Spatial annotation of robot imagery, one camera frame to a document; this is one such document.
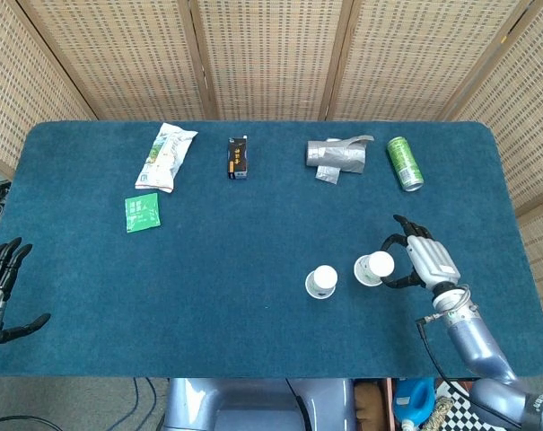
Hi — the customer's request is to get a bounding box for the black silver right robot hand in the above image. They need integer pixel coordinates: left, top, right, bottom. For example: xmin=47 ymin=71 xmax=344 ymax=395
xmin=380 ymin=214 xmax=461 ymax=291

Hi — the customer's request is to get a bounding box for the white paper cup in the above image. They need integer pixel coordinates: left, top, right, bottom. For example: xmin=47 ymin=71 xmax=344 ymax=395
xmin=305 ymin=265 xmax=338 ymax=300
xmin=353 ymin=251 xmax=396 ymax=287

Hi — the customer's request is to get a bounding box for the green drink can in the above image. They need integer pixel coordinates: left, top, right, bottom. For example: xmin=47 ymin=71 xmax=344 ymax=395
xmin=386 ymin=136 xmax=425 ymax=193

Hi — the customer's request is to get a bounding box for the blue plastic jug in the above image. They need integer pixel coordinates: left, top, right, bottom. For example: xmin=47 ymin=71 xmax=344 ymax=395
xmin=394 ymin=377 xmax=436 ymax=426

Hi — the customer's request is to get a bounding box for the silver foil package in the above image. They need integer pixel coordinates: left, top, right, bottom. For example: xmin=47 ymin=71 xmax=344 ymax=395
xmin=304 ymin=134 xmax=374 ymax=185

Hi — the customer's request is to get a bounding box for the black white checkerboard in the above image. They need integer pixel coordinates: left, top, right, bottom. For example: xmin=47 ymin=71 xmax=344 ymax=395
xmin=434 ymin=381 xmax=484 ymax=431

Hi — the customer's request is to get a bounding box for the green sachet packet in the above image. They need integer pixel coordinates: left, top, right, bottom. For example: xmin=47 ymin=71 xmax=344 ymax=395
xmin=125 ymin=191 xmax=162 ymax=234

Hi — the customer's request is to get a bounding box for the brown plush item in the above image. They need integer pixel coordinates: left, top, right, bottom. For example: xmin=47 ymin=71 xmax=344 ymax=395
xmin=354 ymin=381 xmax=387 ymax=431

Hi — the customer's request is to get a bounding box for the blue carpet table mat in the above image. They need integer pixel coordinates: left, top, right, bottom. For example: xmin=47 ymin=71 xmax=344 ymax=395
xmin=0 ymin=119 xmax=543 ymax=379

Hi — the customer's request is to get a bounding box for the white snack bag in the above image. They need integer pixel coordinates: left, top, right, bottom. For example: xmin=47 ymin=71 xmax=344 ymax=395
xmin=134 ymin=122 xmax=199 ymax=194

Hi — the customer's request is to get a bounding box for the black orange small carton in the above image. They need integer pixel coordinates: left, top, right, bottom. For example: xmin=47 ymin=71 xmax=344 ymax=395
xmin=227 ymin=136 xmax=250 ymax=180

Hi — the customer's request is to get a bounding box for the grey-blue robot torso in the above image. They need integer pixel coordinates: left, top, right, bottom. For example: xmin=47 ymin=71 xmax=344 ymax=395
xmin=162 ymin=377 xmax=357 ymax=431

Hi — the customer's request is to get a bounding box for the woven rattan folding screen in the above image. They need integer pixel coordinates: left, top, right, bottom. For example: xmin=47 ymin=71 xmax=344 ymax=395
xmin=0 ymin=0 xmax=543 ymax=333

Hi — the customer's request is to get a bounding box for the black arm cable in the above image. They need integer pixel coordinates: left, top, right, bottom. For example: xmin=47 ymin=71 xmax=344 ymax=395
xmin=415 ymin=314 xmax=478 ymax=396

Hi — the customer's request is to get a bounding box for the beige braided rope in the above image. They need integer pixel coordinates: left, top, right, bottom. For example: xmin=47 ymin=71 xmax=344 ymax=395
xmin=421 ymin=397 xmax=454 ymax=431

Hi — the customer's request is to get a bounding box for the blue floor cable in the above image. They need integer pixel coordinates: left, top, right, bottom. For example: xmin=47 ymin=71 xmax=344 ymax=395
xmin=130 ymin=377 xmax=143 ymax=426

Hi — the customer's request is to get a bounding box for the black torso cable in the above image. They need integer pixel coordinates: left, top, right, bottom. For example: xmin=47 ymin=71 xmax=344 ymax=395
xmin=285 ymin=379 xmax=311 ymax=431

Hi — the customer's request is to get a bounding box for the black floor cable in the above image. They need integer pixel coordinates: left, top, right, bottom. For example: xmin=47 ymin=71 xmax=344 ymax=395
xmin=144 ymin=377 xmax=165 ymax=427

